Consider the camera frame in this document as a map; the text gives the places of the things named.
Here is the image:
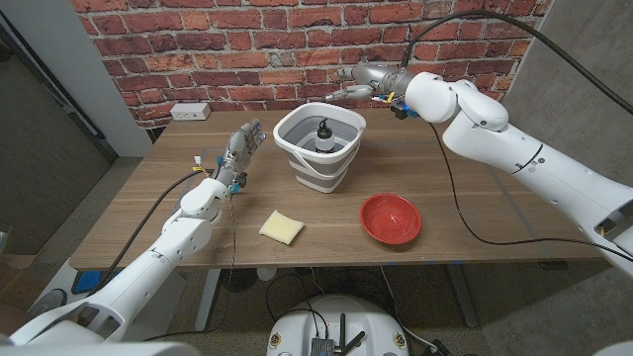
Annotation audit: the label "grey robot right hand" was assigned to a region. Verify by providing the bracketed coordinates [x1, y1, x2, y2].
[323, 63, 416, 103]

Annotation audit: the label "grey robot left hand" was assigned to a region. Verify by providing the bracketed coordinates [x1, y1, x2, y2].
[215, 117, 267, 194]

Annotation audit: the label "white bottle with black cap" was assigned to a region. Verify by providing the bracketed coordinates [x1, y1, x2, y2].
[315, 118, 336, 154]

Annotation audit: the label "white grey collapsible bucket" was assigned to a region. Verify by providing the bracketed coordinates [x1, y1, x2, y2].
[272, 102, 368, 194]

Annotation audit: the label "red bowl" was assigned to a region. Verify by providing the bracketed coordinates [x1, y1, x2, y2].
[359, 193, 423, 246]

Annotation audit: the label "white power outlet strip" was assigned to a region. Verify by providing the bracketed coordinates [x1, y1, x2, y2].
[169, 102, 212, 122]

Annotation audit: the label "yellow sponge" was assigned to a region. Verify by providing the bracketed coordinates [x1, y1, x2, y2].
[258, 210, 306, 246]

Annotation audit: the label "red brick print backdrop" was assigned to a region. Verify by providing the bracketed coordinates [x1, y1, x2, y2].
[71, 0, 553, 130]

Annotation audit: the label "white table leg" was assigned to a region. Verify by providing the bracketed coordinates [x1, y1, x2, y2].
[194, 268, 223, 332]

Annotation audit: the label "white robot torso base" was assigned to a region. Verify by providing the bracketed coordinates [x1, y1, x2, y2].
[265, 295, 411, 356]

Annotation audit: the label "blue floor object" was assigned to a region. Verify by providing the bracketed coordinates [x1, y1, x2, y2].
[71, 269, 123, 296]

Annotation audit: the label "black antennas on torso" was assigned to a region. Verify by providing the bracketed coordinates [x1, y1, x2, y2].
[336, 312, 367, 356]

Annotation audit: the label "grey table leg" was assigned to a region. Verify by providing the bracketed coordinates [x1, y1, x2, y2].
[447, 264, 480, 329]

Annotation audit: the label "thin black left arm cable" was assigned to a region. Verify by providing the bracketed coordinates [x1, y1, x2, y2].
[142, 193, 236, 342]

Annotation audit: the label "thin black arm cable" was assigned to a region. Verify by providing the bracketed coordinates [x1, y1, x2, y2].
[142, 193, 236, 342]
[428, 122, 633, 263]

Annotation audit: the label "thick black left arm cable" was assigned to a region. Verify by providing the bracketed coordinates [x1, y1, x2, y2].
[88, 170, 212, 296]

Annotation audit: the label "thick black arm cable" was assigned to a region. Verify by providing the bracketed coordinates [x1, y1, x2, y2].
[400, 9, 633, 116]
[88, 170, 212, 296]

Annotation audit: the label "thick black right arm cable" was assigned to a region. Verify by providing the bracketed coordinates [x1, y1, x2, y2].
[400, 9, 633, 116]

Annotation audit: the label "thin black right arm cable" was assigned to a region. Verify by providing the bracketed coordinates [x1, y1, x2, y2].
[428, 122, 633, 263]

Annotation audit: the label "dark grey wall panel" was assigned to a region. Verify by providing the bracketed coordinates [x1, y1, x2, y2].
[0, 24, 119, 256]

